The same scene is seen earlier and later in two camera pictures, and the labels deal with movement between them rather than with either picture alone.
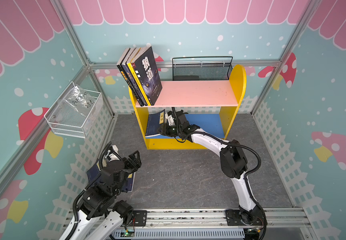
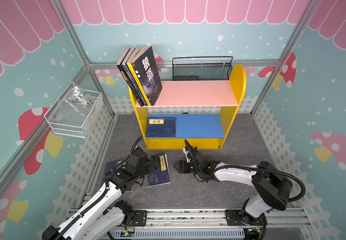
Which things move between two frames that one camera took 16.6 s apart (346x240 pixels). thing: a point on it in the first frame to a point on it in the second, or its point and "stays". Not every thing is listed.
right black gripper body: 168,126 to 195,162
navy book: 93,172 to 161,174
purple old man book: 127,69 stays
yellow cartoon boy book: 129,63 stays
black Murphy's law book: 127,78 stays
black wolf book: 146,68 stays
